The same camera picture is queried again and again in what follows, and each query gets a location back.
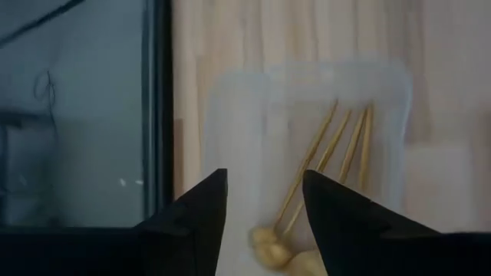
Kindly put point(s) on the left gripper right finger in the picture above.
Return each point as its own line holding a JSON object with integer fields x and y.
{"x": 383, "y": 257}

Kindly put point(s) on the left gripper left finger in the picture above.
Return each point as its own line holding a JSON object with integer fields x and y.
{"x": 115, "y": 253}

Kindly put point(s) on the clear plastic container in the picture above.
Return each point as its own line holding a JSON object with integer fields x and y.
{"x": 245, "y": 134}

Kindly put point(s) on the black aluminium table frame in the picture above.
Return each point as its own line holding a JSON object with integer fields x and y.
{"x": 163, "y": 115}

